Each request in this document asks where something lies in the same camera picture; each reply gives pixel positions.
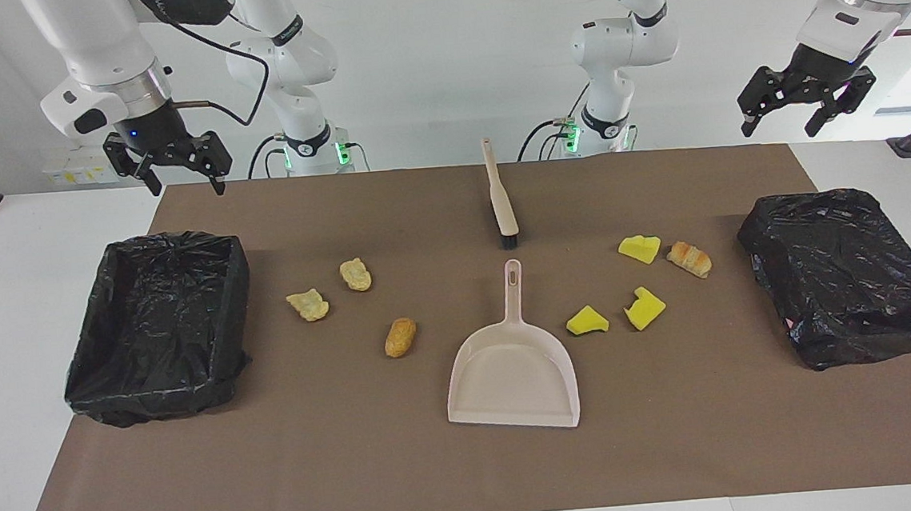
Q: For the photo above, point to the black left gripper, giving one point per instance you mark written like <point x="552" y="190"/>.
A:
<point x="819" y="70"/>

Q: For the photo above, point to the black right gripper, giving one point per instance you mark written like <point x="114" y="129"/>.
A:
<point x="154" y="128"/>

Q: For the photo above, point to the angular pale fried snack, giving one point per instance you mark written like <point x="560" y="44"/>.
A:
<point x="307" y="305"/>

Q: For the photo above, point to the toy croissant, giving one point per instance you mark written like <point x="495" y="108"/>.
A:
<point x="690" y="260"/>

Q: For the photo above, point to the rounded pale fried snack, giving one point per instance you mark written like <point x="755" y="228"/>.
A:
<point x="355" y="274"/>

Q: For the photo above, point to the rectangular yellow green sponge piece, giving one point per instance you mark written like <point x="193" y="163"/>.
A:
<point x="639" y="248"/>

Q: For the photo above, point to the notched yellow green sponge piece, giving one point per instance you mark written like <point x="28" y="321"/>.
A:
<point x="644" y="308"/>

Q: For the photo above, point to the orange brown bread roll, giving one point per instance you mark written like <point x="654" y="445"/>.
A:
<point x="400" y="337"/>

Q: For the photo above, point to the small yellow green sponge piece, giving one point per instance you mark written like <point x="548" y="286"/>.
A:
<point x="587" y="321"/>

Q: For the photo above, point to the beige hand brush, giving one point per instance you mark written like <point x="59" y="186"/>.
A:
<point x="503" y="212"/>

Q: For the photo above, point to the pale pink plastic dustpan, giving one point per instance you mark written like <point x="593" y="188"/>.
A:
<point x="512" y="372"/>

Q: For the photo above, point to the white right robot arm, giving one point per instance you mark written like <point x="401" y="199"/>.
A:
<point x="100" y="40"/>

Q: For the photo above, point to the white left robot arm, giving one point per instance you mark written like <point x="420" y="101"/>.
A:
<point x="625" y="43"/>

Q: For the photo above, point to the black bag covered bin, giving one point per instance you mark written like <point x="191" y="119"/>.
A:
<point x="850" y="284"/>

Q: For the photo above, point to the open black bag lined bin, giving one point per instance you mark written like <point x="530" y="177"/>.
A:
<point x="158" y="364"/>

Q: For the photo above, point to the brown table mat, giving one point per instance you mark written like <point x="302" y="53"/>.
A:
<point x="470" y="471"/>

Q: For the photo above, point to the white wall socket box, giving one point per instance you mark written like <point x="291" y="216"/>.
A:
<point x="77" y="171"/>

